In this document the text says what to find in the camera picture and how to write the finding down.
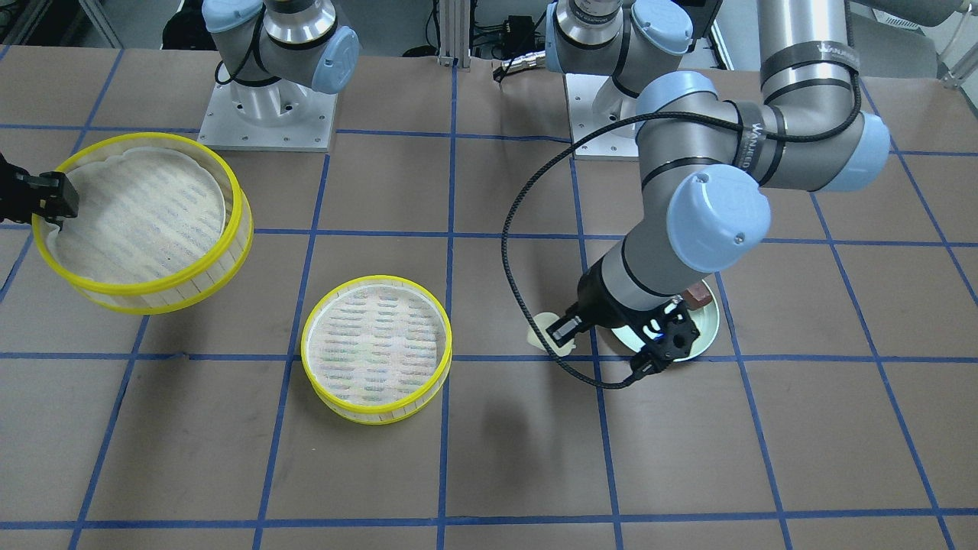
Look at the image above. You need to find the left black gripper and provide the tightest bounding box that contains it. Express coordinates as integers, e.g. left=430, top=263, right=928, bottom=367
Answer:
left=547, top=267, right=700, bottom=377

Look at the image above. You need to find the white steamed bun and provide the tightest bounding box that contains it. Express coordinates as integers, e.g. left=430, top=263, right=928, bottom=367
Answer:
left=526, top=311, right=576, bottom=358

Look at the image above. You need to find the yellow steamer layer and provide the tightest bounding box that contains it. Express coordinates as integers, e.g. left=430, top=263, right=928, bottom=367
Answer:
left=300, top=275, right=453, bottom=425
left=31, top=132, right=254, bottom=315

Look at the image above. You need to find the brown steamed bun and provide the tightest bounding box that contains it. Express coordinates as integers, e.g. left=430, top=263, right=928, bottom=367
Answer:
left=681, top=280, right=714, bottom=310

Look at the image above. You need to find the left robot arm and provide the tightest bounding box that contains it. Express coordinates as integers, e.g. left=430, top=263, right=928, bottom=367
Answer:
left=530, top=1, right=890, bottom=384

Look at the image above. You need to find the light green plate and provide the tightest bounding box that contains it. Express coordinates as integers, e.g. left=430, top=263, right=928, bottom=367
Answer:
left=611, top=280, right=720, bottom=362

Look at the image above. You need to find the black electronics box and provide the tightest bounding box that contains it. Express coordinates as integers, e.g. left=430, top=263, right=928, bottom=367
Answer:
left=479, top=15, right=542, bottom=59

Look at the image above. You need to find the grey chair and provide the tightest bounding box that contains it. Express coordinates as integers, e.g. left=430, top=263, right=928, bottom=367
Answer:
left=853, top=1, right=976, bottom=88

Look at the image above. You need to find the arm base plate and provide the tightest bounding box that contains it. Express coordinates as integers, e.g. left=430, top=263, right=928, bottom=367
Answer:
left=198, top=80, right=338, bottom=153
left=565, top=73, right=675, bottom=163

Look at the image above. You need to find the aluminium frame post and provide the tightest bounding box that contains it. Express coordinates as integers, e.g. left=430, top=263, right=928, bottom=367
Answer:
left=434, top=0, right=472, bottom=72

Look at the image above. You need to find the black braided cable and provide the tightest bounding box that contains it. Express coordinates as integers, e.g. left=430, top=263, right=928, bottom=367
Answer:
left=501, top=0, right=864, bottom=390

